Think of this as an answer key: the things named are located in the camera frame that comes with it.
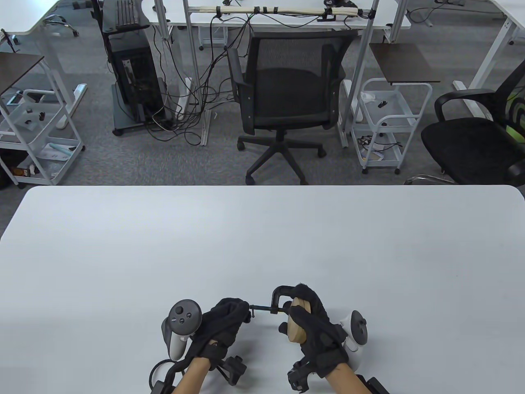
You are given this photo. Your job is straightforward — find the person's right hand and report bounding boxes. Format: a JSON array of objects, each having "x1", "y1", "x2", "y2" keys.
[{"x1": 279, "y1": 283, "x2": 351, "y2": 378}]

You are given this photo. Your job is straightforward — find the person's left hand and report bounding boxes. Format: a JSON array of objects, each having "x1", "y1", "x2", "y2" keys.
[{"x1": 187, "y1": 298, "x2": 251, "y2": 370}]

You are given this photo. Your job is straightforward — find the black metal clamp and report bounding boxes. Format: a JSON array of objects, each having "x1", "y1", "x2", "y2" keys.
[{"x1": 248, "y1": 285, "x2": 297, "y2": 320}]

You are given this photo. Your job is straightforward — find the person's left forearm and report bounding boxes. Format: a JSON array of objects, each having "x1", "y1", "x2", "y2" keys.
[{"x1": 172, "y1": 356, "x2": 210, "y2": 394}]

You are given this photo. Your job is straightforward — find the person's right forearm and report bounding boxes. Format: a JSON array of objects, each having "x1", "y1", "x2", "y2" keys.
[{"x1": 326, "y1": 363, "x2": 370, "y2": 394}]

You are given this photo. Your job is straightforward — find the grey and white controller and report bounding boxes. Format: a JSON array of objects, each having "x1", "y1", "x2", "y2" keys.
[
  {"x1": 338, "y1": 311, "x2": 369, "y2": 368},
  {"x1": 161, "y1": 299, "x2": 202, "y2": 362}
]

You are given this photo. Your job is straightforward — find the chrome chair base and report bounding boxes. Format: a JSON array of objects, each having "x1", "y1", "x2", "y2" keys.
[
  {"x1": 42, "y1": 14, "x2": 78, "y2": 37},
  {"x1": 404, "y1": 174, "x2": 458, "y2": 186}
]

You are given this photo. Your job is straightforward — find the black computer tower on stand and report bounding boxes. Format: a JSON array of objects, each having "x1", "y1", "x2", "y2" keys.
[{"x1": 91, "y1": 0, "x2": 169, "y2": 137}]

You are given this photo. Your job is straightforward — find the white power strip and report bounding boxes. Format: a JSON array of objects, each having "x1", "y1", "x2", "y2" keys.
[{"x1": 176, "y1": 77, "x2": 194, "y2": 121}]

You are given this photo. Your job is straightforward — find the white paper sheet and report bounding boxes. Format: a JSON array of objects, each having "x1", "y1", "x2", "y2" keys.
[{"x1": 39, "y1": 142, "x2": 79, "y2": 161}]

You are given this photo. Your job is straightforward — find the black office chair green back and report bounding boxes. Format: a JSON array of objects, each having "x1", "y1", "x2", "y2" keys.
[{"x1": 421, "y1": 60, "x2": 525, "y2": 186}]

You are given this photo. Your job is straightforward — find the black mesh office chair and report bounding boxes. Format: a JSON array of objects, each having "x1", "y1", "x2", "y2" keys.
[{"x1": 225, "y1": 30, "x2": 358, "y2": 186}]

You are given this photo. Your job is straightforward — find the black bag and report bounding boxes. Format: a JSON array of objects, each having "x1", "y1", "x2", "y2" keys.
[{"x1": 0, "y1": 149, "x2": 19, "y2": 190}]

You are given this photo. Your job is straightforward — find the dark wood side table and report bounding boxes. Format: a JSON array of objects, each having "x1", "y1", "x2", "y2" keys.
[
  {"x1": 0, "y1": 51, "x2": 45, "y2": 96},
  {"x1": 368, "y1": 42, "x2": 441, "y2": 86}
]

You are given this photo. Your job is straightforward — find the white desk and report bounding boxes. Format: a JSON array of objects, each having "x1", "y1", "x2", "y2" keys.
[
  {"x1": 142, "y1": 0, "x2": 412, "y2": 52},
  {"x1": 0, "y1": 0, "x2": 89, "y2": 130},
  {"x1": 451, "y1": 0, "x2": 525, "y2": 120}
]

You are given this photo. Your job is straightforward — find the black keyboard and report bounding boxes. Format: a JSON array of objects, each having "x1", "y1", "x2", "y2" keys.
[{"x1": 116, "y1": 0, "x2": 138, "y2": 28}]

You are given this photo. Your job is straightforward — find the black cable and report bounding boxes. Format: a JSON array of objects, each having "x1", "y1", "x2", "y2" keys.
[{"x1": 149, "y1": 359, "x2": 185, "y2": 388}]

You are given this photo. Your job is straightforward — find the tangled black floor cables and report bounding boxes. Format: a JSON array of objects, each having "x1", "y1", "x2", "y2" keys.
[{"x1": 146, "y1": 12, "x2": 257, "y2": 145}]

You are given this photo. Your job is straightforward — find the white rolling wire cart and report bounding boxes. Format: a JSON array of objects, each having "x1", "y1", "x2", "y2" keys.
[
  {"x1": 0, "y1": 88, "x2": 86, "y2": 188},
  {"x1": 350, "y1": 78, "x2": 433, "y2": 175}
]

